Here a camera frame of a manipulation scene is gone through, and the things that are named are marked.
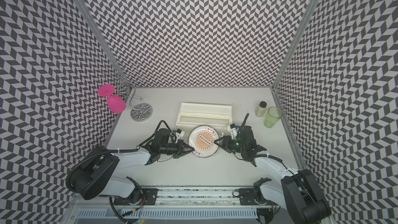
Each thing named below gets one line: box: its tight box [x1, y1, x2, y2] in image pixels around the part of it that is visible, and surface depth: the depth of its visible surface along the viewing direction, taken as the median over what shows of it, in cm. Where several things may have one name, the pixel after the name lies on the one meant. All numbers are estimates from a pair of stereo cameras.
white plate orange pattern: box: [187, 124, 220, 158], surface depth 85 cm
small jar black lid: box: [254, 100, 267, 118], surface depth 98 cm
